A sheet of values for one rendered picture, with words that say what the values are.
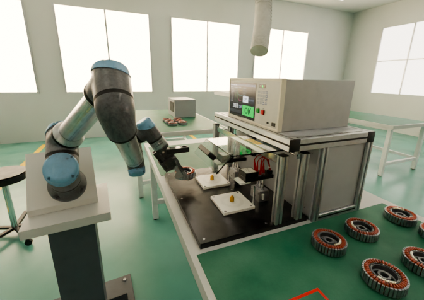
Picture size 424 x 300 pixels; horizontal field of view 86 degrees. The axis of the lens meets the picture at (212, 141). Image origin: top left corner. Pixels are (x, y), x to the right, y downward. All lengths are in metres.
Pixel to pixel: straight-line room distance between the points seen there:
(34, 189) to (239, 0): 5.98
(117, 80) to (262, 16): 1.86
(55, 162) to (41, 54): 4.75
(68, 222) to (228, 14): 5.78
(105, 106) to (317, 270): 0.80
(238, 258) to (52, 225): 0.74
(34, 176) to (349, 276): 1.26
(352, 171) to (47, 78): 5.39
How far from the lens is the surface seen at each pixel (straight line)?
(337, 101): 1.12
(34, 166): 1.30
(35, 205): 1.24
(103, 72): 0.78
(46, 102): 5.72
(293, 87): 0.95
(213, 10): 6.17
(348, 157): 1.10
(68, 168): 1.02
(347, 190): 1.18
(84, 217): 1.14
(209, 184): 1.20
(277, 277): 0.81
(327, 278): 0.86
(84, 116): 0.90
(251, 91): 1.08
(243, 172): 1.02
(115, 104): 0.71
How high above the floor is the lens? 1.32
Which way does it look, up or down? 15 degrees down
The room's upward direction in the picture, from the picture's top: 1 degrees clockwise
